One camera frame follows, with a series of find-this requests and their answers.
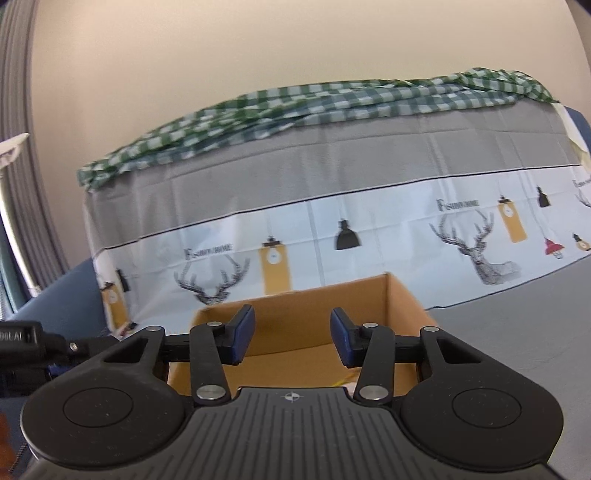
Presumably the blue sofa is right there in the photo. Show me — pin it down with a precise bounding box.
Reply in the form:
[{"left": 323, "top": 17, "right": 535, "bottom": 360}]
[{"left": 0, "top": 256, "right": 109, "bottom": 342}]

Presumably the white curtain hook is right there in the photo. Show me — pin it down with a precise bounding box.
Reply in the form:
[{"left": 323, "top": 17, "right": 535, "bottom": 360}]
[{"left": 0, "top": 133, "right": 31, "bottom": 169}]

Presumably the white vertical pole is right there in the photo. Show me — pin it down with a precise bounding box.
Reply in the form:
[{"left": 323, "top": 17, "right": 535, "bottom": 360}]
[{"left": 0, "top": 175, "right": 42, "bottom": 294}]

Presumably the green checked cloth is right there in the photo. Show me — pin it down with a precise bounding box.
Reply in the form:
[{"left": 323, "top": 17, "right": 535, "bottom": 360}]
[{"left": 76, "top": 67, "right": 561, "bottom": 192}]

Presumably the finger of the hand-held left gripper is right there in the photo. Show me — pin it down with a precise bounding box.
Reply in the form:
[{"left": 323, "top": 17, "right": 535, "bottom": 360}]
[{"left": 44, "top": 335, "right": 122, "bottom": 371}]

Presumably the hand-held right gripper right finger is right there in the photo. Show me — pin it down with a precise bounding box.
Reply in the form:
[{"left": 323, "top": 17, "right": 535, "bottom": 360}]
[{"left": 330, "top": 307, "right": 485, "bottom": 408}]

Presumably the grey curtain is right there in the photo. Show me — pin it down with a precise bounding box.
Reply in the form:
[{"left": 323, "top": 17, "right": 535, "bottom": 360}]
[{"left": 0, "top": 0, "right": 70, "bottom": 296}]

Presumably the grey white deer printed cloth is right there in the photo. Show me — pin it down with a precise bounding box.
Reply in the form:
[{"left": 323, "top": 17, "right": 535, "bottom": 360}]
[{"left": 82, "top": 99, "right": 591, "bottom": 480}]

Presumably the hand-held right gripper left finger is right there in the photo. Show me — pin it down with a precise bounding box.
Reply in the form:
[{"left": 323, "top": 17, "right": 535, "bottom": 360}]
[{"left": 99, "top": 304, "right": 256, "bottom": 408}]

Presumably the brown cardboard box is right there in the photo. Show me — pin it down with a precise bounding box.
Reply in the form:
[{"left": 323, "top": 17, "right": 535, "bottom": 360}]
[{"left": 166, "top": 272, "right": 439, "bottom": 398}]

